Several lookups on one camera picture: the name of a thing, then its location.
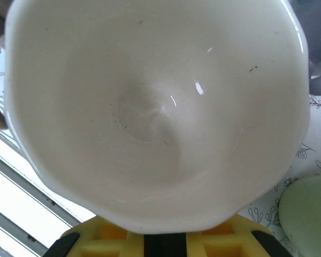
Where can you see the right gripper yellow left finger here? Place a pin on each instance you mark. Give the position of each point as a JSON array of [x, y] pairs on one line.
[[88, 249]]

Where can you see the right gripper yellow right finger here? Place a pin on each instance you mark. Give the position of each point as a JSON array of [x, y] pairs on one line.
[[230, 249]]

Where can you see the light green mug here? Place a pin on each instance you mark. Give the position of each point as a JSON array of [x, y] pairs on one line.
[[307, 214]]

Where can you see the white fluted mug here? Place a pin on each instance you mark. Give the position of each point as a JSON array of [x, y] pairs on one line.
[[149, 107]]

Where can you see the aluminium table rail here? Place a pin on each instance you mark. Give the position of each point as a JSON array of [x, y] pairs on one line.
[[16, 214]]

